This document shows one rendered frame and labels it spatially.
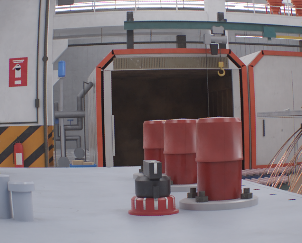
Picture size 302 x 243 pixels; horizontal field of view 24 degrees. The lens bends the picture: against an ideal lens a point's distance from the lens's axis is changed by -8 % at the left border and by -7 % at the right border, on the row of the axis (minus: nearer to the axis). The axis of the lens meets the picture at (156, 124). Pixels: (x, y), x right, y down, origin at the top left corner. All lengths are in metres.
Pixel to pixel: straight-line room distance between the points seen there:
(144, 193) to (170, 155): 0.39
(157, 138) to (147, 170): 0.70
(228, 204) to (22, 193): 0.31
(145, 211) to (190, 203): 0.08
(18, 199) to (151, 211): 0.20
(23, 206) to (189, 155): 0.53
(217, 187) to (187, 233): 0.26
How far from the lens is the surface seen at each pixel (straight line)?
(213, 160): 1.10
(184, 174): 1.42
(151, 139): 1.75
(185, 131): 1.42
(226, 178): 1.10
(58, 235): 0.85
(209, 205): 1.08
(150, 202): 1.04
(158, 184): 1.05
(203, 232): 0.86
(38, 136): 11.66
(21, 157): 11.53
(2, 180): 0.99
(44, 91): 11.62
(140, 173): 1.79
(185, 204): 1.10
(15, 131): 11.68
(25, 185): 0.97
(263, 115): 4.60
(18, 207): 0.97
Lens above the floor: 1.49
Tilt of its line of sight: level
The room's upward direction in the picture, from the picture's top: 2 degrees counter-clockwise
